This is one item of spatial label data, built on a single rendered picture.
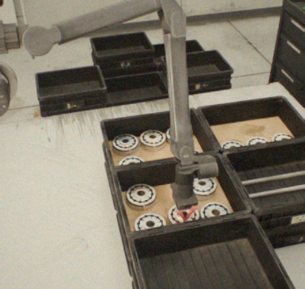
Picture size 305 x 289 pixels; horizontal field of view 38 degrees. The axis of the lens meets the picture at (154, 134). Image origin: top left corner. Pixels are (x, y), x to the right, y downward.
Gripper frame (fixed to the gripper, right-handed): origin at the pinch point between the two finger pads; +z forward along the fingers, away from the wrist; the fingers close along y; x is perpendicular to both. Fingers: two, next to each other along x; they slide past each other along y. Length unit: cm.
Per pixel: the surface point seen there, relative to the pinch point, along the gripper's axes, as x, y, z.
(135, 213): 14.6, 6.8, 3.9
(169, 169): -0.3, 18.4, -3.1
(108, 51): -2, 194, 35
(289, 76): -117, 140, 41
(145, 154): 4.8, 36.4, 3.4
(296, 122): -58, 34, -3
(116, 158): 16.1, 37.0, 3.4
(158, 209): 6.4, 7.1, 3.9
